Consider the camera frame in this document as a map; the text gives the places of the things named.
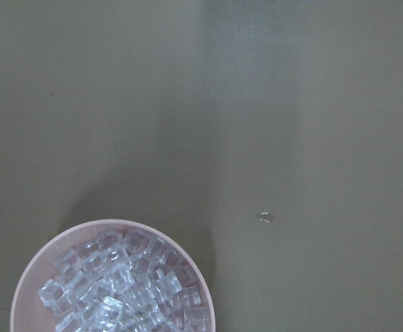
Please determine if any pink bowl of ice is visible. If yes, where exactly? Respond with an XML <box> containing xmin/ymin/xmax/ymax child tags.
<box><xmin>10</xmin><ymin>219</ymin><xmax>216</xmax><ymax>331</ymax></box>

